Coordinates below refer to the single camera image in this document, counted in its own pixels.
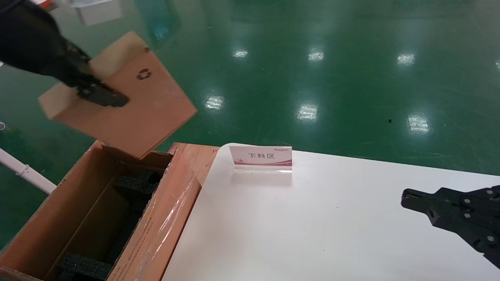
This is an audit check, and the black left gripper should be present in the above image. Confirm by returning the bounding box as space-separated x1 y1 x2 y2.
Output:
0 0 130 108

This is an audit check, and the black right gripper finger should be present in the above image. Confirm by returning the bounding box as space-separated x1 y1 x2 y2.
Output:
401 185 500 270

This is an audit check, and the small cardboard box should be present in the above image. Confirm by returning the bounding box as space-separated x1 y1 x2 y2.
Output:
38 31 198 160

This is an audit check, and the large cardboard box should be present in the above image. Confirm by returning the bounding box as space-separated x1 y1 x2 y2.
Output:
0 140 220 281

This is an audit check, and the black foam block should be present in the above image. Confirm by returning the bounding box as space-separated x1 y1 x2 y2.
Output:
114 170 164 197
59 253 114 281

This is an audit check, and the white floor pipe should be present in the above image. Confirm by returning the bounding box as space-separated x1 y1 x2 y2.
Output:
0 148 57 194

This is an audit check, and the acrylic sign with red stripe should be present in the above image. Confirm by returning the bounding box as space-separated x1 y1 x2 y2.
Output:
229 145 293 173

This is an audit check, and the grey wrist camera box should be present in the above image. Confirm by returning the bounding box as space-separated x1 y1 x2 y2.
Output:
74 0 121 26

